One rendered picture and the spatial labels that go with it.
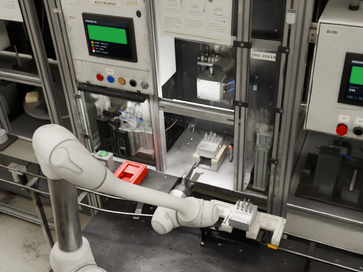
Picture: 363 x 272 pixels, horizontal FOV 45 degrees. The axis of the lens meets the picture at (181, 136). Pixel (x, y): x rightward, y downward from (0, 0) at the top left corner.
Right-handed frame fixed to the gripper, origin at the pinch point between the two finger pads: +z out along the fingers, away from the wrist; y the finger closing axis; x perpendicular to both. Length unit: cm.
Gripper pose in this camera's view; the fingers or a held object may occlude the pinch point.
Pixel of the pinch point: (196, 169)
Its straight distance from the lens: 214.3
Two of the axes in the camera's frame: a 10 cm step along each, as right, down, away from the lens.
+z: 4.0, -5.4, 7.4
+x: -9.1, -1.9, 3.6
